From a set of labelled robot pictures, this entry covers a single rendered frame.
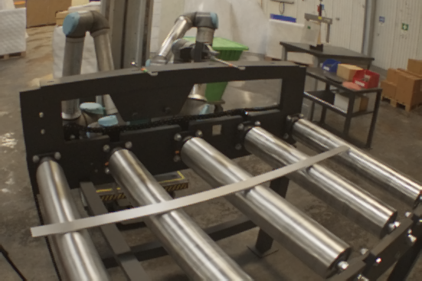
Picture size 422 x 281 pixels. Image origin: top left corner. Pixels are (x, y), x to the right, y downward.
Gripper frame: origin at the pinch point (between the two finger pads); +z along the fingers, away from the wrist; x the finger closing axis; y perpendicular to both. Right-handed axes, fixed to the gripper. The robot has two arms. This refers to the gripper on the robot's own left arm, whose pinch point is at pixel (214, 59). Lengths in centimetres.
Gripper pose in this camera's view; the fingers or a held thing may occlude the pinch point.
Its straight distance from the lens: 153.4
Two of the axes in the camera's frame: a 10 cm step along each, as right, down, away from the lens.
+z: 5.1, 3.5, -7.9
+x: -0.7, 9.3, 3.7
